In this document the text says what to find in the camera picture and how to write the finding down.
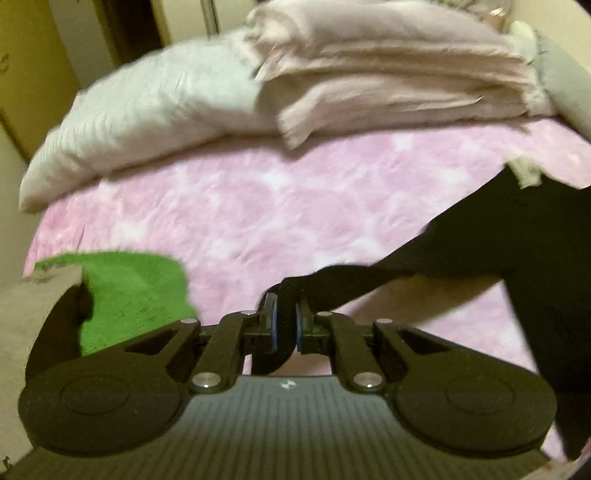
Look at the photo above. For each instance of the folded pale pink blanket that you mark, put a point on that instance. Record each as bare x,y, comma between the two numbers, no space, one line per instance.
392,69

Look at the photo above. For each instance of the black pants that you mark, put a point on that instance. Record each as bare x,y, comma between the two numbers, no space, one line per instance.
508,258

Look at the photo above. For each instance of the grey cushion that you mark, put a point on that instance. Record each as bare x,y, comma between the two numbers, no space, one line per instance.
568,83

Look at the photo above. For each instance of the pink floral bed sheet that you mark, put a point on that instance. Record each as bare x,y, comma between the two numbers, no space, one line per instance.
231,207

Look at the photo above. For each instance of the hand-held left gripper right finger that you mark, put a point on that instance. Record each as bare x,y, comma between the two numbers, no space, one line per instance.
299,326

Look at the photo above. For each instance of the yellow wooden wardrobe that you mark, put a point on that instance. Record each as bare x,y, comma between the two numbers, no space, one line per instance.
32,69

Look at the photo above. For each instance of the green cloth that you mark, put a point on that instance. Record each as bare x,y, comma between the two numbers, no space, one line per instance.
129,295

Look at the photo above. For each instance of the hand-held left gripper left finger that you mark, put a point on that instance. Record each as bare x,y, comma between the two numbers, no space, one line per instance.
273,324

